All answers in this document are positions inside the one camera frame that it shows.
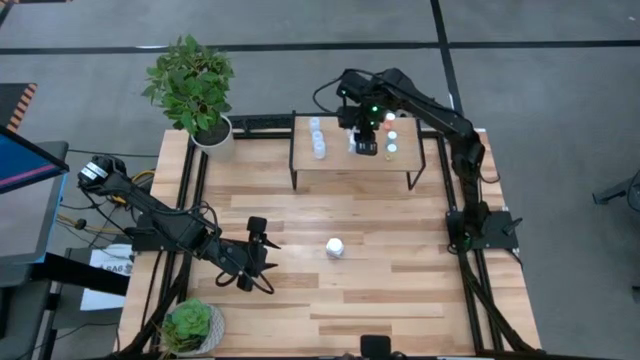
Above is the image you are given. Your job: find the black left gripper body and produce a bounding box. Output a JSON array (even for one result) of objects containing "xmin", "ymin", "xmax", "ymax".
[{"xmin": 207, "ymin": 216, "xmax": 269, "ymax": 292}]

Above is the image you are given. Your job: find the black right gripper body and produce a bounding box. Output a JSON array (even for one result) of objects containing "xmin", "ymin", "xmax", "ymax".
[{"xmin": 339, "ymin": 102, "xmax": 383, "ymax": 131}]

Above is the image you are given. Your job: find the succulent in white patterned pot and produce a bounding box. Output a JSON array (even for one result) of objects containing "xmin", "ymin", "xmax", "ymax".
[{"xmin": 158, "ymin": 298, "xmax": 227, "ymax": 357}]

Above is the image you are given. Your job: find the black box device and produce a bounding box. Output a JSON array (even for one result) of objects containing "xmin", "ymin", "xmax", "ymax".
[{"xmin": 359, "ymin": 333, "xmax": 393, "ymax": 360}]

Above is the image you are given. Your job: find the white paper sheet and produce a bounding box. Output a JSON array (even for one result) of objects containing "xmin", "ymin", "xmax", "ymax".
[{"xmin": 79, "ymin": 243, "xmax": 135, "ymax": 312}]

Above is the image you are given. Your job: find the black desk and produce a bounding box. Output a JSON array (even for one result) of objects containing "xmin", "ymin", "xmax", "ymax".
[{"xmin": 0, "ymin": 247, "xmax": 132, "ymax": 360}]

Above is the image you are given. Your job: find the leafy plant in white pot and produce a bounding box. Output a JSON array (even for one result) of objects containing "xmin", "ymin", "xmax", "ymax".
[{"xmin": 140, "ymin": 33, "xmax": 236, "ymax": 164}]

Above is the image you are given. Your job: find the monitor with blue screen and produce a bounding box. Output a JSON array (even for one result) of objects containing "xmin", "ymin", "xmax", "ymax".
[{"xmin": 0, "ymin": 123, "xmax": 70, "ymax": 266}]

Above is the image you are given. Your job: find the grey chair base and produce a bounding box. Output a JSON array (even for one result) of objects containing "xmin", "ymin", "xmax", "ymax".
[{"xmin": 592, "ymin": 169, "xmax": 640, "ymax": 207}]

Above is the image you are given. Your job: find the black mat with orange stripes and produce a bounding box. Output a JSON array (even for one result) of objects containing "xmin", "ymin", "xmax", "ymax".
[{"xmin": 0, "ymin": 82, "xmax": 39, "ymax": 134}]

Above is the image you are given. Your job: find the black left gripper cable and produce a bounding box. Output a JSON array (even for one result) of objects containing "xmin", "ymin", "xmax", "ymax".
[{"xmin": 214, "ymin": 271, "xmax": 277, "ymax": 297}]

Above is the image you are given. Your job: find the wooden shelf with black frame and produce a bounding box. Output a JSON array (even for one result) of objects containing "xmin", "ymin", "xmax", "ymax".
[{"xmin": 288, "ymin": 109, "xmax": 427, "ymax": 192}]

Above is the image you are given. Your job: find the black aluminium rig frame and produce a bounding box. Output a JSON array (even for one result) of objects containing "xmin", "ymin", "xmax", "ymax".
[{"xmin": 115, "ymin": 110, "xmax": 549, "ymax": 360}]

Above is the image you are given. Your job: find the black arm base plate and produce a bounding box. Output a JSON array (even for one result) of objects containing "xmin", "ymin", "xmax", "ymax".
[
  {"xmin": 124, "ymin": 212, "xmax": 204, "ymax": 253},
  {"xmin": 446, "ymin": 209, "xmax": 524, "ymax": 251}
]

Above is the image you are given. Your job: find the yellow power cable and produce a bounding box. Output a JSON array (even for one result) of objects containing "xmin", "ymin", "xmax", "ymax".
[{"xmin": 112, "ymin": 169, "xmax": 157, "ymax": 206}]

